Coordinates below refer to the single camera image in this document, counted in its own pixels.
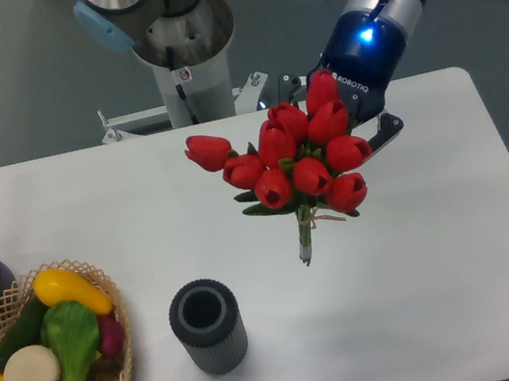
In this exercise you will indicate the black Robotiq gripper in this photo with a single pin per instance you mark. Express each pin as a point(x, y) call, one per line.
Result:
point(362, 54)

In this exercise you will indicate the red tulip bouquet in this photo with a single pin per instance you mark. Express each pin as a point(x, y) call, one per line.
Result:
point(305, 162)

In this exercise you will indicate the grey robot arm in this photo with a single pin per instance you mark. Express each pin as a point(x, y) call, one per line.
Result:
point(118, 24)

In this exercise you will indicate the dark grey ribbed vase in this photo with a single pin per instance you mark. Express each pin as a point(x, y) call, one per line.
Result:
point(205, 317)

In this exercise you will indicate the purple radish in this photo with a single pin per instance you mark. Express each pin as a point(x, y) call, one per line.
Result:
point(112, 336)

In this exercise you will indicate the yellow squash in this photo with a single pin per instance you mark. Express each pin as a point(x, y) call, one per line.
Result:
point(53, 286)

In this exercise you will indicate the green bok choy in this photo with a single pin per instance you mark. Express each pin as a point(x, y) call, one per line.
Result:
point(70, 331)

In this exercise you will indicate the green cucumber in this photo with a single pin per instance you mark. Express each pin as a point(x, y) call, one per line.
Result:
point(25, 330)

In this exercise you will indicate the beige round bun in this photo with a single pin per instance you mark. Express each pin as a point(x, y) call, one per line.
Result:
point(32, 363)

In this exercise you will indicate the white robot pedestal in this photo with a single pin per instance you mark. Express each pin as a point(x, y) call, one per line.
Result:
point(188, 56)

